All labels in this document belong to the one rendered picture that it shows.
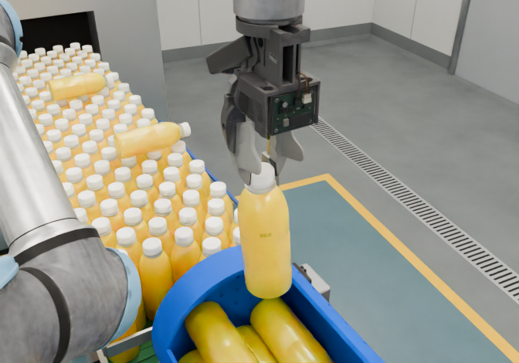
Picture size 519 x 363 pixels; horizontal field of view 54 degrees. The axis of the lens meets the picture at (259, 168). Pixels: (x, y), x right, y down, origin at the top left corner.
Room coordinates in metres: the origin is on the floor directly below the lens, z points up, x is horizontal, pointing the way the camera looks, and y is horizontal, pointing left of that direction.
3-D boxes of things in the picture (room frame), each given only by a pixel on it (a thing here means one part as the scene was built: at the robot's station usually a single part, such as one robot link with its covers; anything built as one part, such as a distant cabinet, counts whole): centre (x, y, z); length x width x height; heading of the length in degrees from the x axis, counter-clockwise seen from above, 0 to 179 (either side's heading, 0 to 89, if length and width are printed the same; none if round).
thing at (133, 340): (0.76, 0.12, 0.96); 0.40 x 0.01 x 0.03; 121
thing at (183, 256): (0.86, 0.16, 0.99); 0.07 x 0.07 x 0.19
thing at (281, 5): (0.54, -0.01, 1.67); 0.08 x 0.08 x 0.05
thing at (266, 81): (0.53, -0.01, 1.59); 0.09 x 0.08 x 0.12; 30
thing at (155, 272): (0.82, 0.23, 0.99); 0.07 x 0.07 x 0.19
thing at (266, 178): (0.56, 0.00, 1.44); 0.04 x 0.04 x 0.02
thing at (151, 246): (0.82, 0.23, 1.09); 0.04 x 0.04 x 0.02
